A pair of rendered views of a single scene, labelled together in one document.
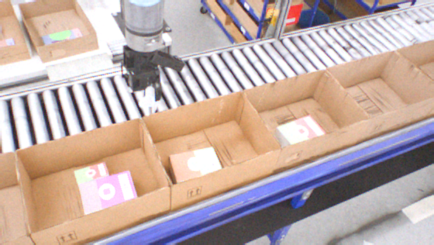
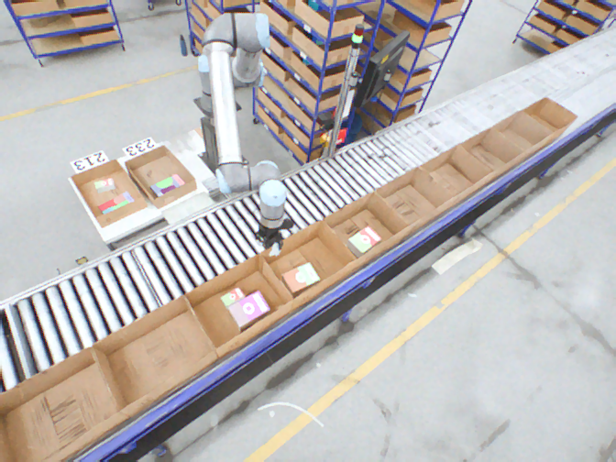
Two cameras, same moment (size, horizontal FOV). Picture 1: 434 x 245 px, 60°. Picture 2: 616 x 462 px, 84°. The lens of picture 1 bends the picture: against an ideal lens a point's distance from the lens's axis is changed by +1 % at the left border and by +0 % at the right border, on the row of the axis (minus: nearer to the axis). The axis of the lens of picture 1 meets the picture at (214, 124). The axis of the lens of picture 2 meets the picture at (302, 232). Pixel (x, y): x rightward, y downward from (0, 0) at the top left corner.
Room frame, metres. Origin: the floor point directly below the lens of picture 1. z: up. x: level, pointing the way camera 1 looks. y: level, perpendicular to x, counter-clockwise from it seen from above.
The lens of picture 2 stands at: (-0.03, 0.27, 2.50)
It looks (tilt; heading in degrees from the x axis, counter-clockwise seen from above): 55 degrees down; 346
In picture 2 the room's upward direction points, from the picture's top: 11 degrees clockwise
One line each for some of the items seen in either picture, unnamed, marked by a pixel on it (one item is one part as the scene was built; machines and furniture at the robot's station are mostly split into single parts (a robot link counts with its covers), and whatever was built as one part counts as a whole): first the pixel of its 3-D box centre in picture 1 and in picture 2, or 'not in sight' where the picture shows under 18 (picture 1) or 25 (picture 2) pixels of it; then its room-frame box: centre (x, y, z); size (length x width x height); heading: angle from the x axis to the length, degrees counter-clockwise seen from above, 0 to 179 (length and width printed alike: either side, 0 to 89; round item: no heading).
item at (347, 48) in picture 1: (354, 56); (389, 161); (1.80, -0.73, 0.73); 0.52 x 0.05 x 0.05; 32
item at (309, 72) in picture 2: not in sight; (319, 67); (2.58, -0.24, 0.99); 0.40 x 0.30 x 0.10; 29
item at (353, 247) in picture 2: (299, 136); (364, 242); (0.96, -0.33, 0.92); 0.16 x 0.11 x 0.07; 125
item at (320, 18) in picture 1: (307, 32); (345, 131); (2.83, -0.67, 0.15); 0.31 x 0.31 x 0.29
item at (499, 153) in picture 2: not in sight; (485, 157); (1.64, -1.32, 0.97); 0.39 x 0.29 x 0.17; 122
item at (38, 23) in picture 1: (58, 26); (160, 175); (1.55, 0.87, 0.80); 0.38 x 0.28 x 0.10; 38
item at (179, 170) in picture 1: (194, 169); (300, 280); (0.73, 0.04, 0.92); 0.16 x 0.11 x 0.07; 115
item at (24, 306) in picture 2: not in sight; (36, 342); (0.53, 1.31, 0.72); 0.52 x 0.05 x 0.05; 32
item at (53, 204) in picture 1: (95, 183); (240, 303); (0.60, 0.34, 0.96); 0.39 x 0.29 x 0.17; 122
